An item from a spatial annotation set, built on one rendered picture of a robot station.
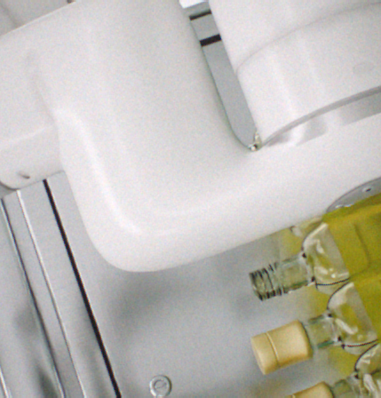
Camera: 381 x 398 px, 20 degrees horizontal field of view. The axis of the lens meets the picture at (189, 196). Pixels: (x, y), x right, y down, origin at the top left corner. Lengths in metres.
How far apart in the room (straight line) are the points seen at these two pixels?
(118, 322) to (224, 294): 0.11
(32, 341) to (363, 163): 0.61
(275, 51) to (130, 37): 0.08
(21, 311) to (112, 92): 0.56
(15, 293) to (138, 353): 0.14
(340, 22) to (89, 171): 0.15
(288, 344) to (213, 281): 0.19
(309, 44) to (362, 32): 0.03
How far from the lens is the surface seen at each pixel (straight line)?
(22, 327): 1.08
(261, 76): 0.54
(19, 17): 0.77
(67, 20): 0.58
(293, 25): 0.53
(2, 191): 0.62
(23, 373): 1.07
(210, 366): 1.05
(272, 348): 0.91
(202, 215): 0.53
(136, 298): 1.07
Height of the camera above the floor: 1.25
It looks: 5 degrees down
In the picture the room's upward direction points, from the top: 110 degrees counter-clockwise
